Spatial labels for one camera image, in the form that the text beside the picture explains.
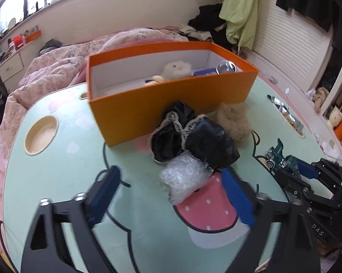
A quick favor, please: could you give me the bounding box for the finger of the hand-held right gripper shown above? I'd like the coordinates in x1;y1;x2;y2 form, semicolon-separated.
274;171;314;204
297;161;320;179

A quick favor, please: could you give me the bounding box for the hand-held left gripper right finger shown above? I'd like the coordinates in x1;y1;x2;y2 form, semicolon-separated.
221;167;322;273

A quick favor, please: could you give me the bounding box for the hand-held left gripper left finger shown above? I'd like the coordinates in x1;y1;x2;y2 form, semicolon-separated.
20;165;122;273

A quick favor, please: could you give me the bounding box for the dark green toy car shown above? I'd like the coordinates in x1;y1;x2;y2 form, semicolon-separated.
263;138;302;177

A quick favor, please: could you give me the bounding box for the bubble wrap roll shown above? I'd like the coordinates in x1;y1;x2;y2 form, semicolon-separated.
160;151;214;205

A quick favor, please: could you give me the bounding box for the black lace cloth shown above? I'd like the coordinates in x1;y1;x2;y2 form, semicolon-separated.
151;100;240;169

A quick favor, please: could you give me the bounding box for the brown fur pompom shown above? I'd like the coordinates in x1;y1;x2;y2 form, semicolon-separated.
216;102;252;145

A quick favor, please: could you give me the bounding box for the orange cardboard box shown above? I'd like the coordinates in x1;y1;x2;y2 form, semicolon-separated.
86;41;259;147

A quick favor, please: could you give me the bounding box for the cream toy figure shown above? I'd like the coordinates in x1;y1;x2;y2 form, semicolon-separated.
144;75;164;87

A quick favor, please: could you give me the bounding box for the blue rectangular box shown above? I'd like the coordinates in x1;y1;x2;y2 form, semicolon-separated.
193;68;220;77

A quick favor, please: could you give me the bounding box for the white fur pompom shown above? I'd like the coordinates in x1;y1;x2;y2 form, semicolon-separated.
162;60;193;81

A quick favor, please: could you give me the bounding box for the green cartoon desktop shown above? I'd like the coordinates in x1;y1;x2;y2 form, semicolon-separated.
2;75;339;273

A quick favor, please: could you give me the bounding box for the silver snack packet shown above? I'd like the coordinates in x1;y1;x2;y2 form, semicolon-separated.
267;94;306;138

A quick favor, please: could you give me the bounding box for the white patterned cup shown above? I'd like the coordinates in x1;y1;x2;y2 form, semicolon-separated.
327;105;342;128

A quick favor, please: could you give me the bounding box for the clear glass ball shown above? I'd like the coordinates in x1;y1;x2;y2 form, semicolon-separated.
216;60;237;74

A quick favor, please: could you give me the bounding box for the pink floral quilt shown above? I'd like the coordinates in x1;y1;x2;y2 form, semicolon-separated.
0;27;189;148

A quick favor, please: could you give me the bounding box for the white drawer cabinet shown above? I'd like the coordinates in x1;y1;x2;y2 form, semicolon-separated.
0;52;25;83

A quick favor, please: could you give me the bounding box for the dark grey cloth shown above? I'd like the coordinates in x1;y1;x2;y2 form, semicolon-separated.
39;38;63;57

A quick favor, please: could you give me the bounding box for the beige garment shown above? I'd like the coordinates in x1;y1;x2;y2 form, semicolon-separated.
179;25;213;42

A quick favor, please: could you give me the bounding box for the light green hanging cloth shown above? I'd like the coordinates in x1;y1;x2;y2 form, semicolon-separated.
219;0;261;47

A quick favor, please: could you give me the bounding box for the orange tray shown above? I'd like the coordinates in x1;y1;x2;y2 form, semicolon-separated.
25;28;42;43

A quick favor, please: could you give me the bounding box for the black clothes pile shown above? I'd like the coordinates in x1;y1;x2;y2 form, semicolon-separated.
187;3;231;44

